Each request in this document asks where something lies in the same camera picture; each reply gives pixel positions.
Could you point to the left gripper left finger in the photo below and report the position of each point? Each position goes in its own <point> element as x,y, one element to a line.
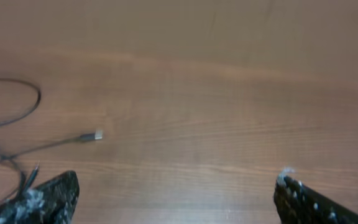
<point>52,202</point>

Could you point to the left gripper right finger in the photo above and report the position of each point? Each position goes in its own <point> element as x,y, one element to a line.
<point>296,203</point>

